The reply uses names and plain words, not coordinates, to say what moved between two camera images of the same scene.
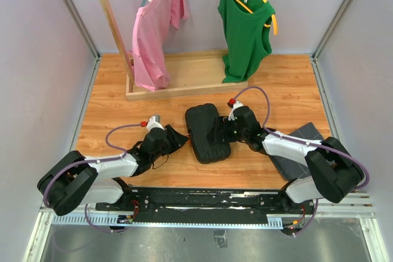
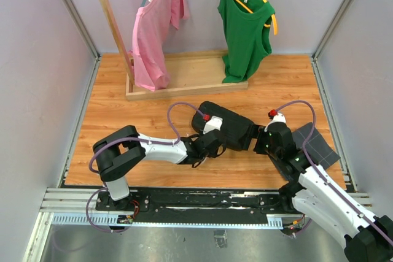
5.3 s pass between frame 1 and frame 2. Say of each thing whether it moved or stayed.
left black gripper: moved
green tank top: stayed
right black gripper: moved
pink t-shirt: stayed
